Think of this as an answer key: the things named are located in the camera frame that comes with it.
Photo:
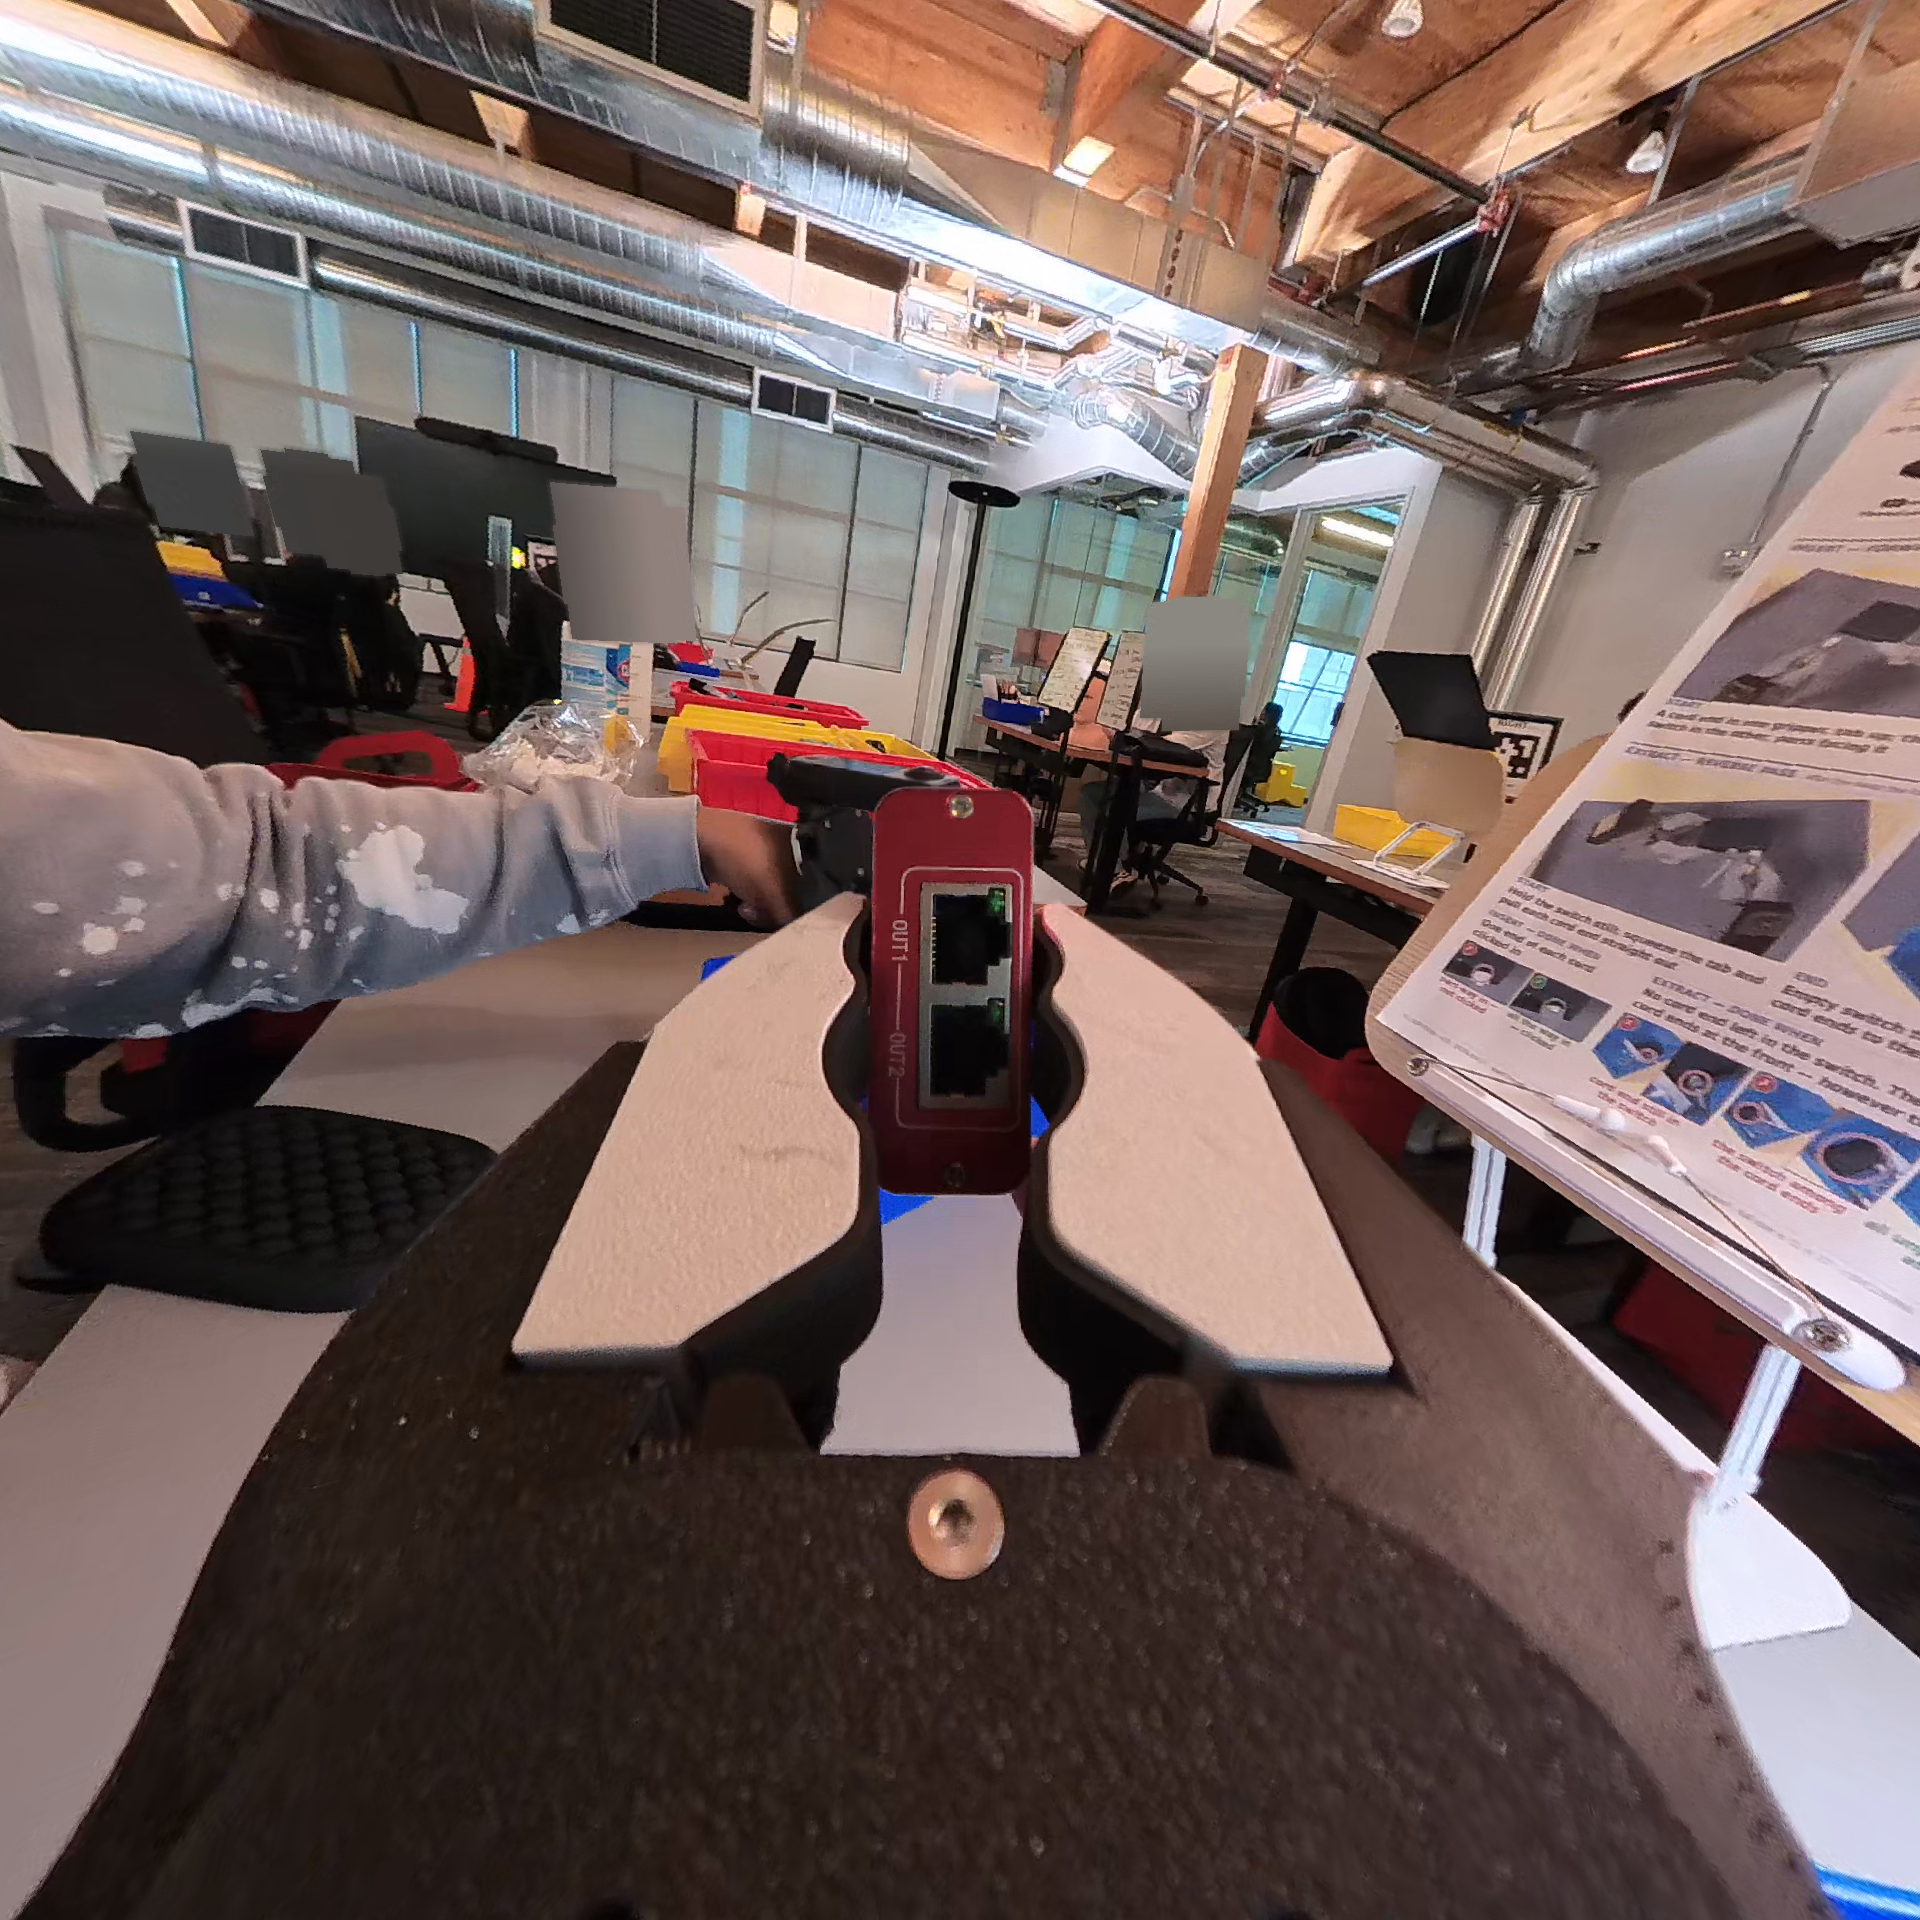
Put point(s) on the person's left forearm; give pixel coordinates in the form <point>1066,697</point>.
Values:
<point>301,884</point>

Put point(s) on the instruction sheet on clipboard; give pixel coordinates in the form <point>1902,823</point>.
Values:
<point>1724,930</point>

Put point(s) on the brown office desk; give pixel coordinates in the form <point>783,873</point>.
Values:
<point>1321,871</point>

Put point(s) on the black light flag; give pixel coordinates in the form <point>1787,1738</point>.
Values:
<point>1433,699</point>

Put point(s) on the person's left hand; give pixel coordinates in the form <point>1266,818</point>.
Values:
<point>751,863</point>

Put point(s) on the clear plastic bag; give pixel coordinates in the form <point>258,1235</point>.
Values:
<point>555,742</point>

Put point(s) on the red plastic bin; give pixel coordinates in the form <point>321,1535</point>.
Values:
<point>1694,1334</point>
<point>735,781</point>
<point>751,705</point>

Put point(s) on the framed black white marker sign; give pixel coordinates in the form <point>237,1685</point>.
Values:
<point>1522,750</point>

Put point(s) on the red trash bin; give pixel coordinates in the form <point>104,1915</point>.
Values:
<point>1351,1103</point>

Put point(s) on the blue plastic bin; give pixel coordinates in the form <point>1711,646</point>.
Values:
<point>1875,1899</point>
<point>901,1205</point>

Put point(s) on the red ethernet switch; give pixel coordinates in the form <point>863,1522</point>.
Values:
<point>953,825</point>

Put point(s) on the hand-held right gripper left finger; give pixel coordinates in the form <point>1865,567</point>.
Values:
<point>705,1170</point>

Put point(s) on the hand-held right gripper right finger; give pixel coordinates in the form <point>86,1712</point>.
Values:
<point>1201,1185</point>

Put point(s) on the black floor lamp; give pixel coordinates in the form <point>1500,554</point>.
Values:
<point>982,494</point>

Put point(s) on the black office chair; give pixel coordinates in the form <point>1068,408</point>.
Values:
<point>271,1201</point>

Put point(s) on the yellow plastic bin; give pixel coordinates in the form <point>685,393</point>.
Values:
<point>1372,825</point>
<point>705,735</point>

